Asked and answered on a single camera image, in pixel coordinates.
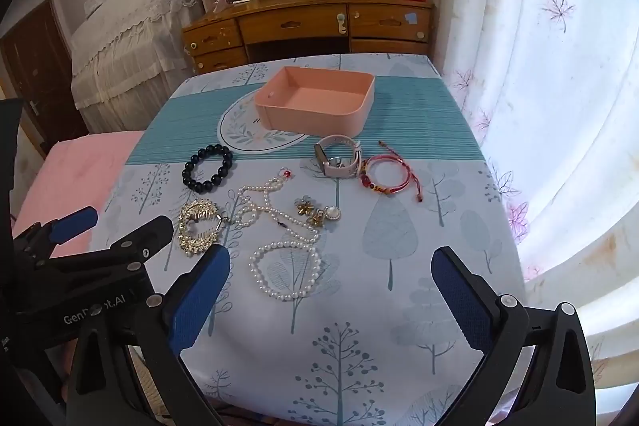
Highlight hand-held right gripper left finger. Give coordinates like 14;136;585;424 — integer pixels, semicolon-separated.
64;245;231;426

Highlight white floral curtain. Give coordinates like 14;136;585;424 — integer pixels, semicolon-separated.
429;0;639;426

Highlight pink wrist watch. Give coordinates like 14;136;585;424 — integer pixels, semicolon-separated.
314;134;363;178

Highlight pink blanket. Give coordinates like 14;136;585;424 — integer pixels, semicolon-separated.
10;131;145;257

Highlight gold brooch ornament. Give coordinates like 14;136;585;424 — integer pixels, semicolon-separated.
177;200;230;257

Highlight white lace-covered cabinet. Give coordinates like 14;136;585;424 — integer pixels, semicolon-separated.
70;0;205;135

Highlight wooden desk with drawers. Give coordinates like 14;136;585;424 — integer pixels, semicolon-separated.
181;0;434;75

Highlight brown wooden door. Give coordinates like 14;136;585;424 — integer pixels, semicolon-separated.
0;0;91;157

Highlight red string bracelet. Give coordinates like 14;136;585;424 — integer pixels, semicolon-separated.
358;141;424;203

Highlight black bead bracelet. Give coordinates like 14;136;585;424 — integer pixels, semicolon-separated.
182;144;235;193

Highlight long pearl necklace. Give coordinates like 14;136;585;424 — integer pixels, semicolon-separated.
227;176;320;247

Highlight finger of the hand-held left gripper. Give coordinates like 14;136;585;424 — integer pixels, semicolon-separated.
12;206;99;263
50;215;175;275

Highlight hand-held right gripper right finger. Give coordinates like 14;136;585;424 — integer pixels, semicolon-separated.
431;246;597;426

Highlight pink storage box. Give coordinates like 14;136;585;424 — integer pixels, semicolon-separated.
254;67;376;136

